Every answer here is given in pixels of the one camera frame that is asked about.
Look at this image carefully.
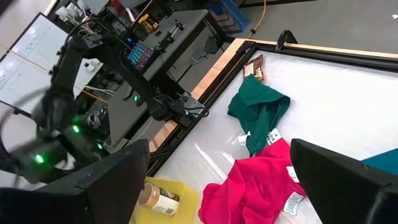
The brown spice packet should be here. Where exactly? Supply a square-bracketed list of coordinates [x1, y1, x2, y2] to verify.
[242, 54, 265, 82]

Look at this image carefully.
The black aluminium table frame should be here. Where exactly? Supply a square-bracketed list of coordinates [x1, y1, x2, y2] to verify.
[146, 29, 398, 178]

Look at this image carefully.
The green cloth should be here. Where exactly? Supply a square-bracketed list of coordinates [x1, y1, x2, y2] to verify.
[226, 73, 292, 156]

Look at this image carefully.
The blue plastic bin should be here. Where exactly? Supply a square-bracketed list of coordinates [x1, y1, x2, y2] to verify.
[360, 147, 398, 177]

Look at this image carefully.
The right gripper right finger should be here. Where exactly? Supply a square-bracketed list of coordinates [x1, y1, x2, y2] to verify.
[290, 138, 398, 224]

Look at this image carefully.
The white foam table mat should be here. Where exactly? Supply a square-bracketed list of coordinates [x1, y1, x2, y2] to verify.
[154, 49, 398, 224]

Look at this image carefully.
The whiteboard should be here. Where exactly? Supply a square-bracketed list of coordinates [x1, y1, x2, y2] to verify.
[0, 12, 105, 114]

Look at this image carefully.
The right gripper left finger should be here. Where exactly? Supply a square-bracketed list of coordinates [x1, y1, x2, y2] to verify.
[0, 139, 150, 224]

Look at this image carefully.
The grey desk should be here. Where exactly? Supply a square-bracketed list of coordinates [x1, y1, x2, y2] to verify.
[108, 8, 218, 147]

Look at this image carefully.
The black clamp holder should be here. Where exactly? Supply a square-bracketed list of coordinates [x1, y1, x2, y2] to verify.
[158, 19, 186, 47]

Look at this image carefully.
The blue box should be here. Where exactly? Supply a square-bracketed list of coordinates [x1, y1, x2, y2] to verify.
[214, 0, 250, 34]

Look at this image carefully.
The backlit keyboard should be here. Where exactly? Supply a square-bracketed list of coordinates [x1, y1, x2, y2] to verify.
[127, 42, 156, 74]

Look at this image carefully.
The black computer mouse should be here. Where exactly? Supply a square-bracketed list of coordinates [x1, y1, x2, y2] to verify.
[123, 85, 147, 108]

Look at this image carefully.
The red cloth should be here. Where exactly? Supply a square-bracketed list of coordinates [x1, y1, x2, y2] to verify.
[198, 138, 308, 224]

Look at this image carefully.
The yellow plastic bin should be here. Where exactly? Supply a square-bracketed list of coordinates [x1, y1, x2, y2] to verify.
[129, 176, 200, 224]

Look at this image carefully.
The yellow cable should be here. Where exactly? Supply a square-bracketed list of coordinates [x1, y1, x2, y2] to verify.
[247, 0, 267, 40]

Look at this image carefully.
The tan-lid spice jar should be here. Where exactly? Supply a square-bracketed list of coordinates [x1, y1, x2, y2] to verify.
[137, 182, 180, 217]

